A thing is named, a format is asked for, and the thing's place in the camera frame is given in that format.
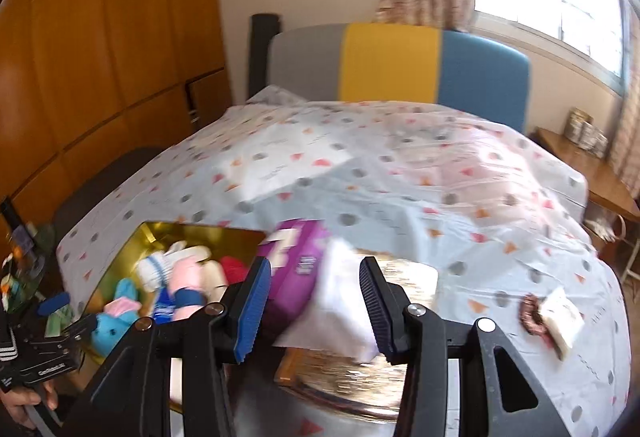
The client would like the gold tray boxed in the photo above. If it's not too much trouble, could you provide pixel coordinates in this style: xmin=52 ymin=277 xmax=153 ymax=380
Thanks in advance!
xmin=82 ymin=221 xmax=281 ymax=413

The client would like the red plush toy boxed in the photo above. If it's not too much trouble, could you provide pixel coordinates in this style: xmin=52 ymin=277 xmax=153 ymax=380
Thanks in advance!
xmin=220 ymin=256 xmax=256 ymax=285

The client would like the ornate gold tissue box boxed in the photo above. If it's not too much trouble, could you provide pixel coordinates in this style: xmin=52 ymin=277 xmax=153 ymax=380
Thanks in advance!
xmin=274 ymin=252 xmax=441 ymax=418

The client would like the pink sock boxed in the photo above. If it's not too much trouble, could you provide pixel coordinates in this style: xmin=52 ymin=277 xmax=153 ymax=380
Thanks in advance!
xmin=167 ymin=259 xmax=208 ymax=318

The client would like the blue plush elephant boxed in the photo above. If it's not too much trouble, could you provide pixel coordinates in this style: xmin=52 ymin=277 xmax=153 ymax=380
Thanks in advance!
xmin=92 ymin=278 xmax=143 ymax=354

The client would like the wooden wardrobe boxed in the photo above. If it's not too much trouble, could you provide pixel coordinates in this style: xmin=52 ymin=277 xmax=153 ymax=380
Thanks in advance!
xmin=0 ymin=0 xmax=233 ymax=238

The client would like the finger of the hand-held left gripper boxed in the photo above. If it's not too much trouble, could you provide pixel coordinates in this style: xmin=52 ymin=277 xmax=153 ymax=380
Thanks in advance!
xmin=37 ymin=293 xmax=71 ymax=318
xmin=62 ymin=313 xmax=103 ymax=345

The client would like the grey yellow blue headboard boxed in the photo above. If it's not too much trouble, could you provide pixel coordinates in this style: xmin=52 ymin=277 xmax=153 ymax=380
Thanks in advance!
xmin=267 ymin=23 xmax=531 ymax=135

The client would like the white tissue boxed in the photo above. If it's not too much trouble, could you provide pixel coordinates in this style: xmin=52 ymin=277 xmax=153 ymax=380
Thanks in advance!
xmin=272 ymin=237 xmax=381 ymax=363

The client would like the white packet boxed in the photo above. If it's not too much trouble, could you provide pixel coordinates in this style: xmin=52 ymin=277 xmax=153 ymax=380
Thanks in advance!
xmin=537 ymin=287 xmax=585 ymax=360

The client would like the person's left hand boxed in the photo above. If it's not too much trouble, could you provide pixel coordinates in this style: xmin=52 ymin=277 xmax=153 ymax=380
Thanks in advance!
xmin=0 ymin=379 xmax=58 ymax=430

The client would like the wooden desk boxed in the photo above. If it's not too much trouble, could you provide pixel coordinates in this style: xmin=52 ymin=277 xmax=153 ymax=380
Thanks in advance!
xmin=532 ymin=127 xmax=640 ymax=228

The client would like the purple tissue box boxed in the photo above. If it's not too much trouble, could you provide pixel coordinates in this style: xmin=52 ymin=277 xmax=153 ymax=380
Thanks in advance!
xmin=257 ymin=218 xmax=333 ymax=333

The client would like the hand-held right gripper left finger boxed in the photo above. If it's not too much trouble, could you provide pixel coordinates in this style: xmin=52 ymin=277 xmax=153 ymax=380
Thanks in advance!
xmin=60 ymin=257 xmax=273 ymax=437

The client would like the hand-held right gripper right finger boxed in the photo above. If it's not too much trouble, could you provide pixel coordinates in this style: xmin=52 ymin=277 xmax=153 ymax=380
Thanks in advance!
xmin=358 ymin=256 xmax=571 ymax=437

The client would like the white sock with blue stripes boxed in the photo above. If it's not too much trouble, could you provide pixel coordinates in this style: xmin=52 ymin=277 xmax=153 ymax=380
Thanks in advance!
xmin=136 ymin=242 xmax=211 ymax=293

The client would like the brown scrunchie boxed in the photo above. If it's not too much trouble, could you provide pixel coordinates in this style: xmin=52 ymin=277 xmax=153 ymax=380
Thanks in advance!
xmin=519 ymin=294 xmax=553 ymax=335

